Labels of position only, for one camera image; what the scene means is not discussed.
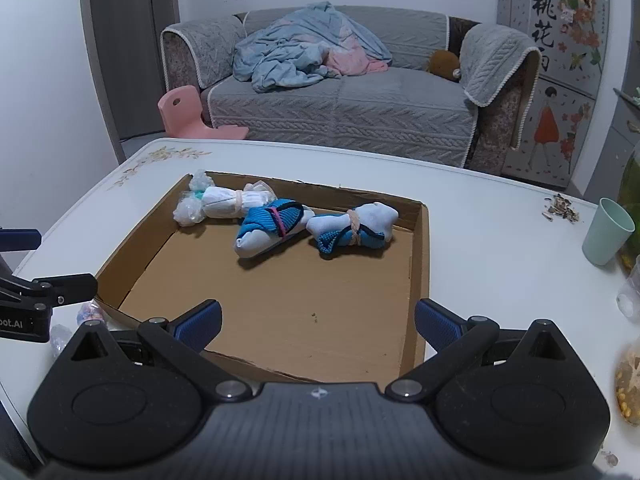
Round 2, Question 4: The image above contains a shallow cardboard box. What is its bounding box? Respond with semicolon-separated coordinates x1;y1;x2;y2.
92;170;431;386

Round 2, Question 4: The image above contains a pile of seed shells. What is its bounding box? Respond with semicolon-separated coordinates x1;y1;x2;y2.
541;193;582;224

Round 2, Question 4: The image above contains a pink plastic chair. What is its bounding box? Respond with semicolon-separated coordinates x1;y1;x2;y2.
157;85;250;140

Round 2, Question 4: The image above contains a grey cabinet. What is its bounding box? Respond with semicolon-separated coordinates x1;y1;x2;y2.
584;87;640;202

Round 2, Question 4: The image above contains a grey door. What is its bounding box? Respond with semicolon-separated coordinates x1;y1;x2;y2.
87;0;170;142

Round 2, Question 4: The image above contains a container of yellow food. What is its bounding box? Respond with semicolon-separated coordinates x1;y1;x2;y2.
613;339;640;429

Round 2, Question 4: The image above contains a light blue blanket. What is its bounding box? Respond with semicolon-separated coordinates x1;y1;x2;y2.
232;2;394;94

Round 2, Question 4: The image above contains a clear glass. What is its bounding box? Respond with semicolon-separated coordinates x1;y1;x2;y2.
616;255;640;332

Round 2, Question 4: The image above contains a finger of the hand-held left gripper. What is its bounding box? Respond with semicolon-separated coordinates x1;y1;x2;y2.
0;273;99;310
0;228;42;252

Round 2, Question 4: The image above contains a clear bag of colourful bits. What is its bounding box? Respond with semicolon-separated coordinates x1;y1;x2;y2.
77;301;107;327

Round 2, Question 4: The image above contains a grey sofa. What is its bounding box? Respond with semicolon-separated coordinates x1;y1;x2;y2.
160;4;544;177

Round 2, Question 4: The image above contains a glass fish tank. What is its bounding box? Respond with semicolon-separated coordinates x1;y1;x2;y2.
619;149;640;275

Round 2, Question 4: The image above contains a pale blue sock bundle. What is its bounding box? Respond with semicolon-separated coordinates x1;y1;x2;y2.
305;202;400;260

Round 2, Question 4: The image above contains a brown plush toy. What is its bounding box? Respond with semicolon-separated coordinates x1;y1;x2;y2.
427;49;462;83

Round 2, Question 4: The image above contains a blue and white sock bundle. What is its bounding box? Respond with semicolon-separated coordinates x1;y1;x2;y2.
234;198;314;260

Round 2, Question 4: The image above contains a pink cloth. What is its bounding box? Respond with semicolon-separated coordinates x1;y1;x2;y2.
324;35;392;78

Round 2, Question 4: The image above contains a clear plastic bag bundle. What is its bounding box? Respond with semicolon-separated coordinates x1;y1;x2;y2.
49;323;76;361

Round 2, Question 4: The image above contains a flower-patterned refrigerator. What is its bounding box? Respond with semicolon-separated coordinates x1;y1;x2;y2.
497;0;612;187

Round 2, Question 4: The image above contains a mint green cup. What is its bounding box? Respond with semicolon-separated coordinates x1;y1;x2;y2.
581;198;636;266

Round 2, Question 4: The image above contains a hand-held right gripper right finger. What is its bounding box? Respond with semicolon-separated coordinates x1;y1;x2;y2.
384;298;584;402

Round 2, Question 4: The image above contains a white cloth roll bundle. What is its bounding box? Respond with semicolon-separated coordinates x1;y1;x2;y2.
199;180;276;220

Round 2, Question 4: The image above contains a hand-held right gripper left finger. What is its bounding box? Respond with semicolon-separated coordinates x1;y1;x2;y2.
52;299;252;403

